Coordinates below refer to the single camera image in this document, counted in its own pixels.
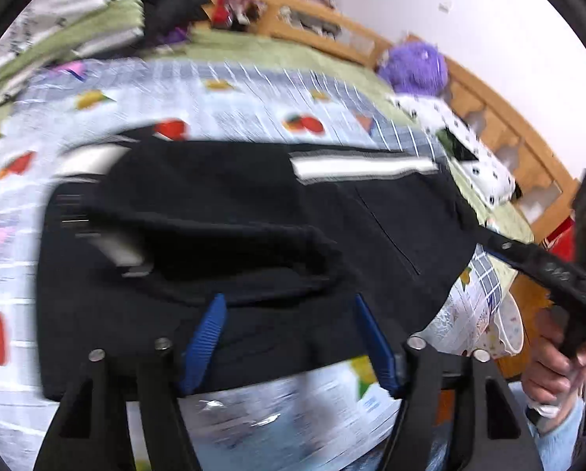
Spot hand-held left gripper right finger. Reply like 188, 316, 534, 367
353, 294, 544, 471

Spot folded white and green quilt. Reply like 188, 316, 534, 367
0, 0, 147, 113

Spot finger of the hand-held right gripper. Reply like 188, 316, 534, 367
474, 226, 586, 301

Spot person's right hand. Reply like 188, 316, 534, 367
521, 305, 586, 411

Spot black flat object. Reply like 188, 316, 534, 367
438, 126, 480, 162

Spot small red object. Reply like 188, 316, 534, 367
211, 0, 236, 29

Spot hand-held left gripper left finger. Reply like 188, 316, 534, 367
33, 293, 227, 471

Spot black pants with white waistband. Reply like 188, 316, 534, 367
37, 128, 485, 403

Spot white pillow with black dots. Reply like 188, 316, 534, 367
391, 93, 517, 207

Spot pile of black clothes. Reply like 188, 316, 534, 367
135, 0, 212, 42

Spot fruit printed checked blanket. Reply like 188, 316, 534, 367
0, 56, 524, 471

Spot purple plush toy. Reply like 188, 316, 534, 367
377, 42, 448, 96

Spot purple cloth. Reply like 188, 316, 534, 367
156, 27, 190, 46

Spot wooden bed frame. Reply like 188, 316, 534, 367
200, 0, 581, 246

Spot red bag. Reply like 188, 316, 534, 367
542, 216, 577, 257

